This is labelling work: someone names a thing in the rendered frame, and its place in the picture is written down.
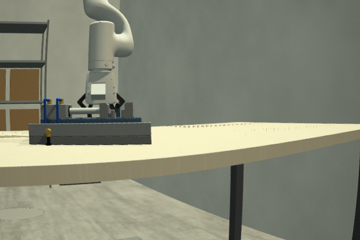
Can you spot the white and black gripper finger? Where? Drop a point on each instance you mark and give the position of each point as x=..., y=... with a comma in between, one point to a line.
x=83, y=106
x=121, y=101

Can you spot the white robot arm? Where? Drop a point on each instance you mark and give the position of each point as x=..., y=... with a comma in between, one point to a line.
x=104, y=41

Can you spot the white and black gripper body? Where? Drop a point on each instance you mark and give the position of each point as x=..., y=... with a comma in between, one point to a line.
x=110, y=87

